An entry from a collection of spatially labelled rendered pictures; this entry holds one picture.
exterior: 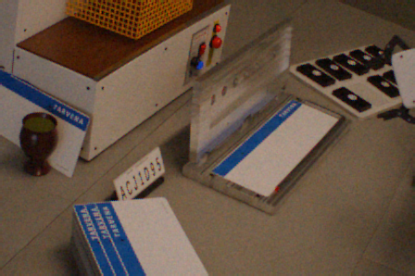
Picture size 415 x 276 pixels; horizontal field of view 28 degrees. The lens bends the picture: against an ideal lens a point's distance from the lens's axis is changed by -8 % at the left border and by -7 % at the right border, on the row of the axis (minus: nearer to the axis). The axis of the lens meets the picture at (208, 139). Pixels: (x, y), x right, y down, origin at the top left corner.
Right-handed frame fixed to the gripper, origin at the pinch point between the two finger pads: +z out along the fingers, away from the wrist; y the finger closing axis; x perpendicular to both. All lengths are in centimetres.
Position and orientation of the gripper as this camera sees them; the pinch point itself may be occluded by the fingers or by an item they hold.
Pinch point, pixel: (376, 90)
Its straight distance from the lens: 155.7
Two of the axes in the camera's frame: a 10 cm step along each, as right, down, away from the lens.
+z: -8.2, 2.6, 5.2
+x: 5.2, -0.5, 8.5
